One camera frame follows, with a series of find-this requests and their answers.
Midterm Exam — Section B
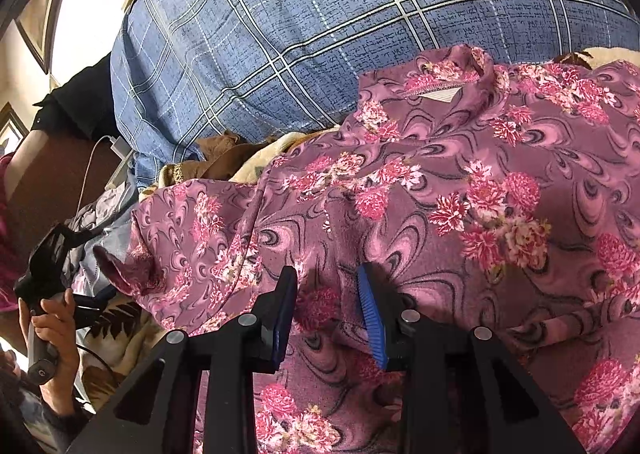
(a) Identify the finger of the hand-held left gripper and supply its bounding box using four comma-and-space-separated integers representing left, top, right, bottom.
72, 285, 117, 330

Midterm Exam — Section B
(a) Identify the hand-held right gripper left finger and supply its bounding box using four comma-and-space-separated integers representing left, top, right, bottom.
65, 265, 299, 454

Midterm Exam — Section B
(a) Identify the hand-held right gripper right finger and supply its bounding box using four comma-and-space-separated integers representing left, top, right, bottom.
356, 261, 588, 454

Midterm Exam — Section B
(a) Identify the purple floral garment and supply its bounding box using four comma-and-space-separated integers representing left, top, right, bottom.
92, 44, 640, 454

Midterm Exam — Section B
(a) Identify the person's left forearm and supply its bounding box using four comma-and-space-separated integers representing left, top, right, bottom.
10, 381, 98, 454

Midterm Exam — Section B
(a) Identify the person's left hand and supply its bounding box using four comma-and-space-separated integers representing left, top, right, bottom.
19, 288, 81, 407

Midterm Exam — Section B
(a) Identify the grey cloth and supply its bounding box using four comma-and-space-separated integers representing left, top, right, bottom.
62, 174, 138, 295

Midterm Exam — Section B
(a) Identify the brown wooden headboard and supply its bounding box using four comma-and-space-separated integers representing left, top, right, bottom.
10, 127, 126, 260

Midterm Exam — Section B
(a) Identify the black cloth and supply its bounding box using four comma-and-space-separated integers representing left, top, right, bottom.
31, 54, 121, 145

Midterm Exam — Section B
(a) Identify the brown cloth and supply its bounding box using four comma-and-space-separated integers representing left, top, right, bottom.
157, 129, 281, 185

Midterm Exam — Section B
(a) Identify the blue plaid quilt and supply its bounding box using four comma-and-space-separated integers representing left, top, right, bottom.
110, 0, 640, 195

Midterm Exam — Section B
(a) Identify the white charger with cable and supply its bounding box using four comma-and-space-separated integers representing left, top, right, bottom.
75, 134, 132, 220

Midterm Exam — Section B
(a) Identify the wooden picture frame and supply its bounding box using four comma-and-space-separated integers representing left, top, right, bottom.
14, 0, 81, 75

